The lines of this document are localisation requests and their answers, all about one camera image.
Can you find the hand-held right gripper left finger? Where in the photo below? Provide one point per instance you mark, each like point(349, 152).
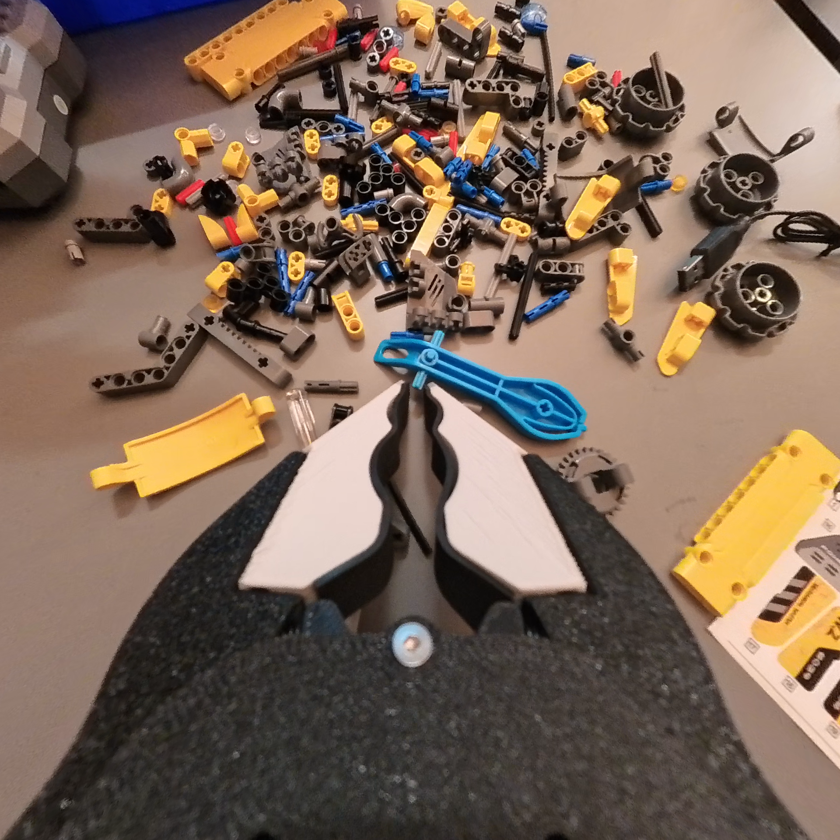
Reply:
point(315, 525)

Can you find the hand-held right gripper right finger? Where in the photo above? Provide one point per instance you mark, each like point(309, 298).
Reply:
point(505, 525)

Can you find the long black axle rod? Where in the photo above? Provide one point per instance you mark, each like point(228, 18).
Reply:
point(410, 518)

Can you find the yellow curved panel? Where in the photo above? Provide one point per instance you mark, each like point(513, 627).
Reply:
point(184, 446)

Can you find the blue plastic bin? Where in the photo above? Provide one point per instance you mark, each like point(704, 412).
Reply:
point(131, 10)

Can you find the blue brick separator tool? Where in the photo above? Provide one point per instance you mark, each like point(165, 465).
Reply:
point(525, 400)

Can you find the dark grey angled beam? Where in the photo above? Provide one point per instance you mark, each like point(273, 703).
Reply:
point(151, 375)

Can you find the yellow rectangular panel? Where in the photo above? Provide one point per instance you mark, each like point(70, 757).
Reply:
point(754, 525)

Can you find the small grey connector peg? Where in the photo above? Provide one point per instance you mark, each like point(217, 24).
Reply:
point(155, 331)

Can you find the yellow slanted brick piece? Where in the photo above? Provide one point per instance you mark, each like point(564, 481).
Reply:
point(620, 285)
point(686, 334)

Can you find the yellow sticker sheet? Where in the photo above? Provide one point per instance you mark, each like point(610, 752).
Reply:
point(787, 623)

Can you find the black toothed wheel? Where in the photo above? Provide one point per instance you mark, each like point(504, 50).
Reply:
point(738, 187)
point(754, 298)
point(649, 98)

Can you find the pile of small brick parts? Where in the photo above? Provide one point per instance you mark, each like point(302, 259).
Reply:
point(407, 184)

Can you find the small pale stud pin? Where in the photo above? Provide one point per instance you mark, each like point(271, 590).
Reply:
point(75, 251)

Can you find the yellow perforated long panel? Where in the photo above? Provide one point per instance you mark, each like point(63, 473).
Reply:
point(262, 46)

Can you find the grey battery box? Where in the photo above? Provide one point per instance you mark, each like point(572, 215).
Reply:
point(33, 118)

